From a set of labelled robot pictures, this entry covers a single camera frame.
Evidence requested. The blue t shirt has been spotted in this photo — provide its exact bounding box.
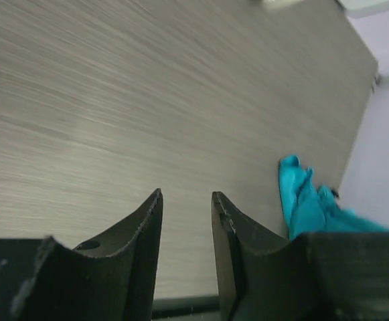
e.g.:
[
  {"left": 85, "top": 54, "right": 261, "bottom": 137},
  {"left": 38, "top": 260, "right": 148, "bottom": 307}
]
[{"left": 278, "top": 154, "right": 389, "bottom": 241}]

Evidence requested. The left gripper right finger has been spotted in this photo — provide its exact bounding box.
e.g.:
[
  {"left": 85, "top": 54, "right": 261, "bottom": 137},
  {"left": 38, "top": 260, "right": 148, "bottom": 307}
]
[{"left": 212, "top": 192, "right": 389, "bottom": 320}]

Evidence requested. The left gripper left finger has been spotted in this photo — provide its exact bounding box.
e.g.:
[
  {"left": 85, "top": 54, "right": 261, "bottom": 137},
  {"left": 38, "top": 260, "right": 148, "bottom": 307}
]
[{"left": 0, "top": 190, "right": 163, "bottom": 320}]

